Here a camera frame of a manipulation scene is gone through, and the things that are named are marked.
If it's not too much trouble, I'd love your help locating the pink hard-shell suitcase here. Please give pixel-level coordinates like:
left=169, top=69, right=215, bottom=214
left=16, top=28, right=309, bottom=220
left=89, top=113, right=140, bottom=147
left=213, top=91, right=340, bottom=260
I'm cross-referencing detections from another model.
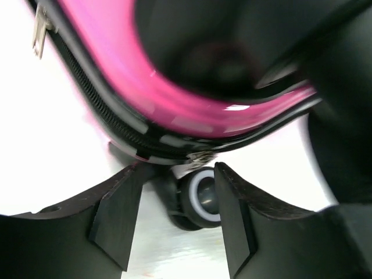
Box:
left=30, top=1, right=371, bottom=231

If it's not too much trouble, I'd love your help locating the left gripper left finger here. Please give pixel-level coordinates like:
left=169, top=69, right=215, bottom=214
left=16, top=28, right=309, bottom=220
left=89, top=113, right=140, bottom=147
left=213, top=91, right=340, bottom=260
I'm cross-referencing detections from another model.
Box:
left=1, top=164, right=144, bottom=278

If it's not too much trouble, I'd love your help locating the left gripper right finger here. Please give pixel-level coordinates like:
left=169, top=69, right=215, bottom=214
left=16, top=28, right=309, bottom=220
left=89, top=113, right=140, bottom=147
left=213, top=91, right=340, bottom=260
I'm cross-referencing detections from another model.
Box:
left=214, top=163, right=371, bottom=278

